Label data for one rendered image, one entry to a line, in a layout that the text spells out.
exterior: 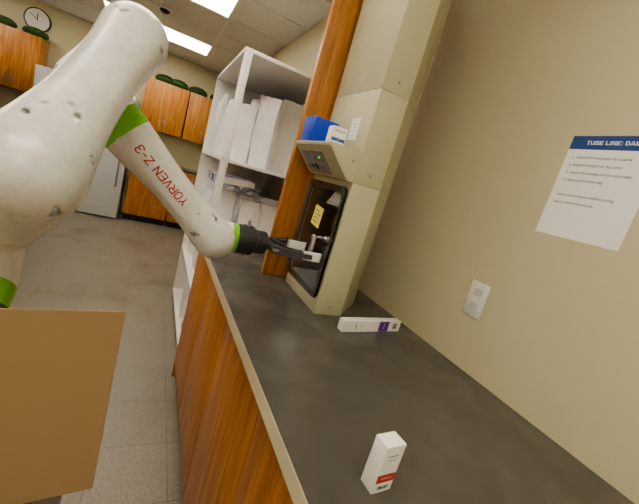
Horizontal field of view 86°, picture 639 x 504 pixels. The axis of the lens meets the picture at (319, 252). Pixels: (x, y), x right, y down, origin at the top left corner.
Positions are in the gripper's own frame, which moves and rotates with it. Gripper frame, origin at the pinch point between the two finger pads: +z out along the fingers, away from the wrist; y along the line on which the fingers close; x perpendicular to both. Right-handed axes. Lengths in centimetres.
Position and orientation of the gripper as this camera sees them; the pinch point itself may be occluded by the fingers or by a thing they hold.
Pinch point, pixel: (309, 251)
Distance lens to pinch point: 119.3
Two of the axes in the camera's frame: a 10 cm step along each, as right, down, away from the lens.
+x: -2.8, 9.4, 1.9
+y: -4.0, -3.0, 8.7
